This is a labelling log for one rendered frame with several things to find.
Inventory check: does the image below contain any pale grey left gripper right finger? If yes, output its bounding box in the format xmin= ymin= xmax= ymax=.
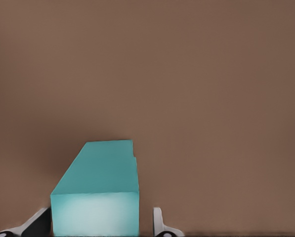
xmin=153 ymin=207 xmax=185 ymax=237

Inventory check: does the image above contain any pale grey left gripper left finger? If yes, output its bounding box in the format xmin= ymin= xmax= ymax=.
xmin=0 ymin=206 xmax=52 ymax=237

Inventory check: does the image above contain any teal blue cube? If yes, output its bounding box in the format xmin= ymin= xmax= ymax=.
xmin=50 ymin=156 xmax=140 ymax=237
xmin=75 ymin=139 xmax=135 ymax=158

